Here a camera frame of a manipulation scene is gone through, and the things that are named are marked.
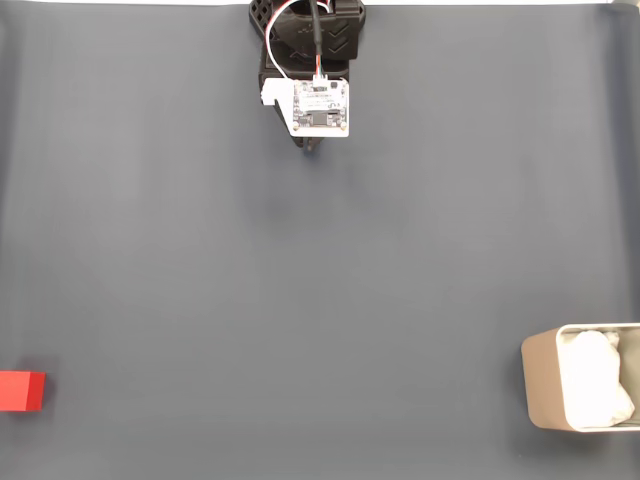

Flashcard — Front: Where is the white and red servo cable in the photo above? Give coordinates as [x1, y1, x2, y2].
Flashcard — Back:
[264, 0, 301, 81]

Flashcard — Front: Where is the dark blue-grey table mat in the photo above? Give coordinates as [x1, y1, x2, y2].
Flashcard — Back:
[0, 3, 640, 480]

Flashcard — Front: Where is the beige metal box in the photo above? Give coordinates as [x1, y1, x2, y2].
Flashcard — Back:
[520, 322, 640, 434]

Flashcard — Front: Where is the white crumpled paper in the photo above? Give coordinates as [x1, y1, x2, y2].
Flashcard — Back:
[560, 328, 637, 429]

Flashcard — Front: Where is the red cube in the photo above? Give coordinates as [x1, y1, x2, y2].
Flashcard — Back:
[0, 370, 47, 413]

